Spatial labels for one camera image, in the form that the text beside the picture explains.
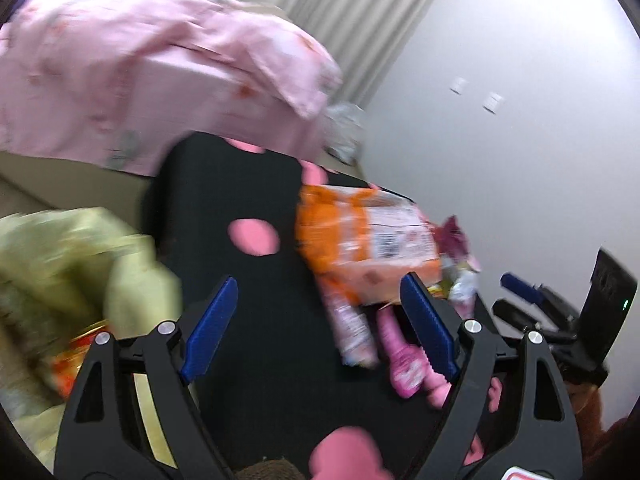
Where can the white wall outlet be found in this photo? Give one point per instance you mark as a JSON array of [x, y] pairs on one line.
[[493, 102], [457, 85]]

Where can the black mat with pink spots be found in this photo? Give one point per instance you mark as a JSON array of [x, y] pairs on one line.
[[210, 200]]

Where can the red yellow snack wrapper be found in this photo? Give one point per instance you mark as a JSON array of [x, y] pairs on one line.
[[75, 360]]

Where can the person's right forearm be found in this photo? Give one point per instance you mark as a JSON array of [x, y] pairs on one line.
[[595, 410]]

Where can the beige pleated curtain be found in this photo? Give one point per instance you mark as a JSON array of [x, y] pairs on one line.
[[350, 20]]

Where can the orange snack packet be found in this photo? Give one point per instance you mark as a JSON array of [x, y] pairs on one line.
[[340, 230]]

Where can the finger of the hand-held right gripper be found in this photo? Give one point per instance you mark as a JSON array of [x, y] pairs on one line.
[[520, 287], [515, 312]]

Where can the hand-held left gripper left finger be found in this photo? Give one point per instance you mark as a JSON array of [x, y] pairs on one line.
[[212, 330]]

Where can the pink plastic bottle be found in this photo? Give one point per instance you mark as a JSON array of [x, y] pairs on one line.
[[407, 365]]

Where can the pink floral quilt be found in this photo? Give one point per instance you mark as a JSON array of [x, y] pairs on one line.
[[150, 60]]

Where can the yellow plastic bag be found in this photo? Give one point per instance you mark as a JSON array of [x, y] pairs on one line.
[[75, 260]]

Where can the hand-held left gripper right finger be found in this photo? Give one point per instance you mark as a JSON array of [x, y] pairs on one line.
[[430, 330]]

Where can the olive bed base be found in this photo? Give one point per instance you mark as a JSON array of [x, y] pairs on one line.
[[60, 180]]

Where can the magenta wrapper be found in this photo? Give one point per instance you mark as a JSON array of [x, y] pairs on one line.
[[455, 240]]

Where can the pink white wrapper packet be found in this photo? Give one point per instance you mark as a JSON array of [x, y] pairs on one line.
[[352, 330]]

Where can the clear plastic bag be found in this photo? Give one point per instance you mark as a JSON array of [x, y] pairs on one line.
[[345, 130]]

